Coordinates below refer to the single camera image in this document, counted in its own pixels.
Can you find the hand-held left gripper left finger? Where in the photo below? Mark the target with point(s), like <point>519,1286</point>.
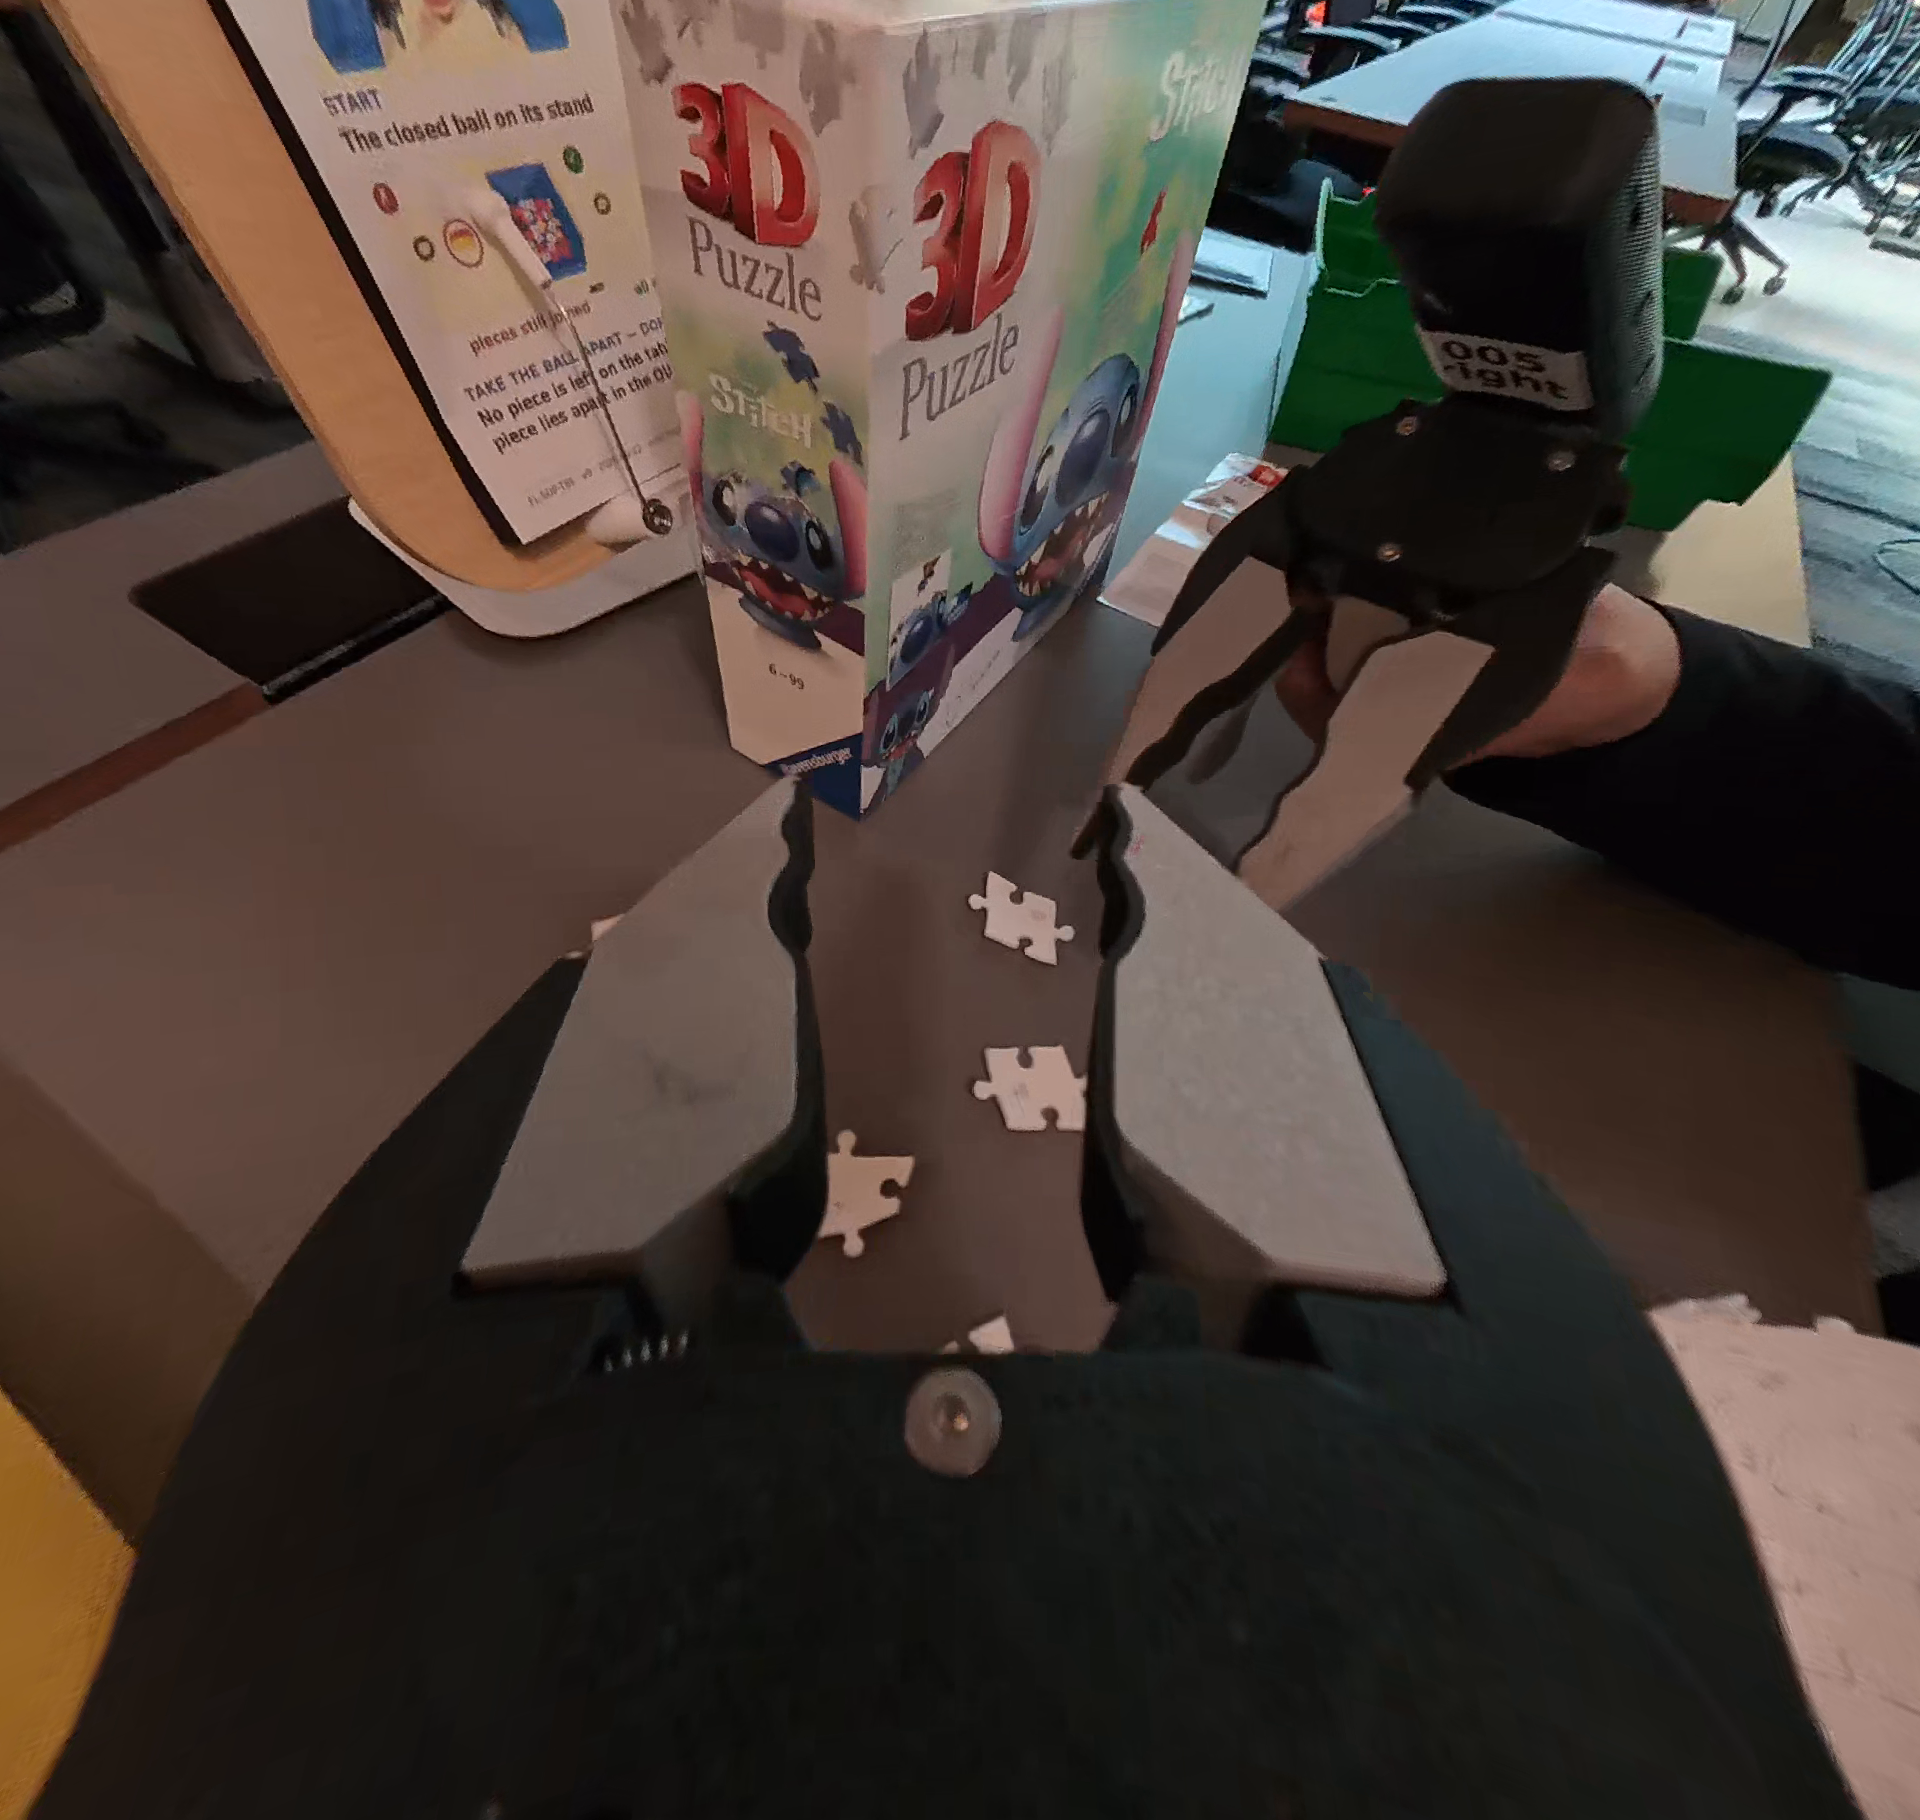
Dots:
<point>660,1085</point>

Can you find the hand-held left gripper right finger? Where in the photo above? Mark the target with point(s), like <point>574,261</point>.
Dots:
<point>1261,1101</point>

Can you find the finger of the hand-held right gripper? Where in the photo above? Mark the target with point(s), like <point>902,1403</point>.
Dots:
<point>1365,740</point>
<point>1215,680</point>

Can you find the white puzzle pieces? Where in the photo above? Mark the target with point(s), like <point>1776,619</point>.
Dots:
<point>1032,1089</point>

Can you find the partly built puzzle ball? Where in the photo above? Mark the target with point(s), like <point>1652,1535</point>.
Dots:
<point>1815,1520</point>

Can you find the yellow plastic bin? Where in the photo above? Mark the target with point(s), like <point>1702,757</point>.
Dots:
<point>53,1625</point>

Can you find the person's right forearm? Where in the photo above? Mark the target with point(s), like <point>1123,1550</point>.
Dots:
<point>1770,801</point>

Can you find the cartoon print puzzle box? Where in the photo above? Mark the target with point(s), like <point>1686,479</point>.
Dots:
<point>960,424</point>

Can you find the person's right hand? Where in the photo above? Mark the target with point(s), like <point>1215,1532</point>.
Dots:
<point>1612,680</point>

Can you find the folded instruction leaflet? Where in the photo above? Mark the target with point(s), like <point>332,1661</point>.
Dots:
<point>1201,515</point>

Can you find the green plastic bin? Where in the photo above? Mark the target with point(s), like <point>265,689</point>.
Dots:
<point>1725,424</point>

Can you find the grey office table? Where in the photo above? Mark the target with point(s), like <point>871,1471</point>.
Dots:
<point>1514,65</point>

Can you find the row of black office chairs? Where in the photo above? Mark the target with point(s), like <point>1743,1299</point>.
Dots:
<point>1815,125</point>

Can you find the white board base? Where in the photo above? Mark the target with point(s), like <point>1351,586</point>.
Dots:
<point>554,599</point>

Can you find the black rectangular pad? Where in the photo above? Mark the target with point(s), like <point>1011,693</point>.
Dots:
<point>284,599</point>

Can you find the printed instruction sheet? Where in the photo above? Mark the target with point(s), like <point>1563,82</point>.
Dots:
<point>451,321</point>

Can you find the wooden sign board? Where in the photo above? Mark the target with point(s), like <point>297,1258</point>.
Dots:
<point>195,200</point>

